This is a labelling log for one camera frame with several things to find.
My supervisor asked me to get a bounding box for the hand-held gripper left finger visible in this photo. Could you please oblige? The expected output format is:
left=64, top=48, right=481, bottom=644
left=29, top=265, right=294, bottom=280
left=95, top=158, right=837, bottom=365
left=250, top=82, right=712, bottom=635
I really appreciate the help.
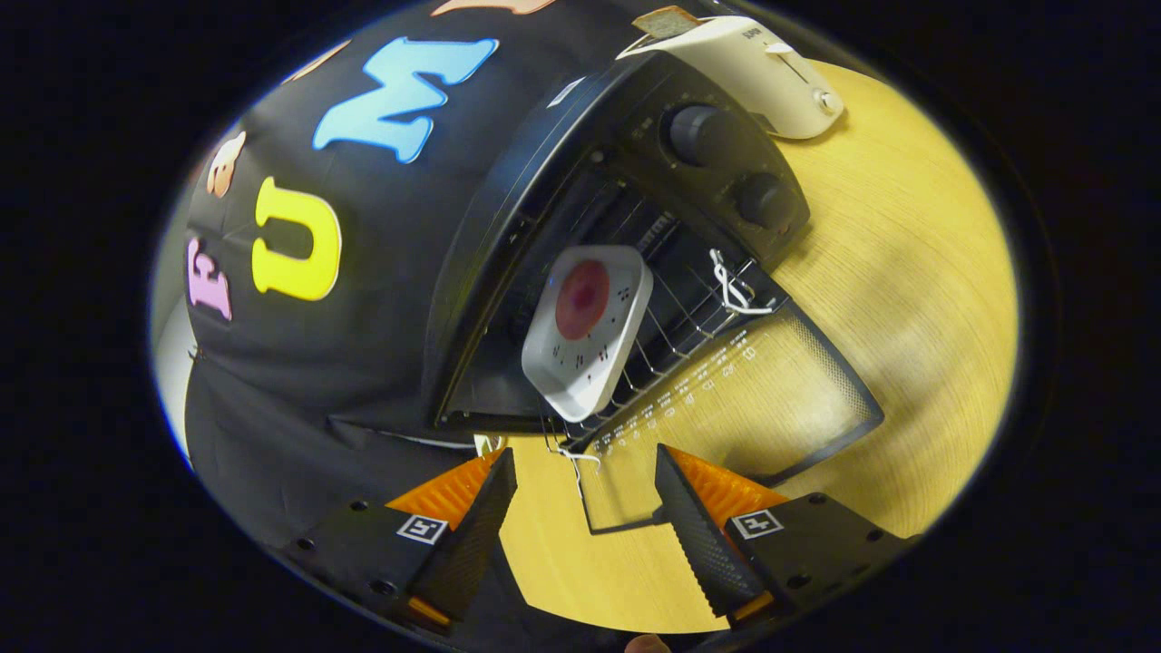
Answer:
left=286, top=447, right=518, bottom=634

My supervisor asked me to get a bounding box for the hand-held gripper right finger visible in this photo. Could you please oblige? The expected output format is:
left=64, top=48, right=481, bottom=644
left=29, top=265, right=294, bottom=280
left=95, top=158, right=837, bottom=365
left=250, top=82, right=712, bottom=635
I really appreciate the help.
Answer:
left=653, top=443, right=917, bottom=631

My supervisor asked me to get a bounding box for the white square plate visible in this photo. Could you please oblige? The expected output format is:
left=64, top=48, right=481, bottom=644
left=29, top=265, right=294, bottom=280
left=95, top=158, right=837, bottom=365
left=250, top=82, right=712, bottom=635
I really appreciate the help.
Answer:
left=522, top=245, right=654, bottom=424

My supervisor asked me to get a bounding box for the pink ham slice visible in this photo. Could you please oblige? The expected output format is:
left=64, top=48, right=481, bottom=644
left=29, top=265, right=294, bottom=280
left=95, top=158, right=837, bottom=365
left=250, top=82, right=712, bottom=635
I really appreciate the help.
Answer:
left=554, top=260, right=610, bottom=342

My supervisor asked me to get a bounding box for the black toaster oven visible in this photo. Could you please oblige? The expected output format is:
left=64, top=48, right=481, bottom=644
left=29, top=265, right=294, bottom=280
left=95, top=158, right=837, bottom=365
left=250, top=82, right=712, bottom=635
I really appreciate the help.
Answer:
left=426, top=50, right=885, bottom=536

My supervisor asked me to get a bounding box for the white pop-up toaster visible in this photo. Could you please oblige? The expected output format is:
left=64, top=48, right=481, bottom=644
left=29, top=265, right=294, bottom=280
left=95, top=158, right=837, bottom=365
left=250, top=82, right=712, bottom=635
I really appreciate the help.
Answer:
left=617, top=15, right=844, bottom=141

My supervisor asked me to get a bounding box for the brown bread slice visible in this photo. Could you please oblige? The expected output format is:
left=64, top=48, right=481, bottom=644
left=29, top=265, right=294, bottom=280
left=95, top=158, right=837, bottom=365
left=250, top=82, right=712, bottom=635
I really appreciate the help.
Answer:
left=632, top=5, right=701, bottom=40

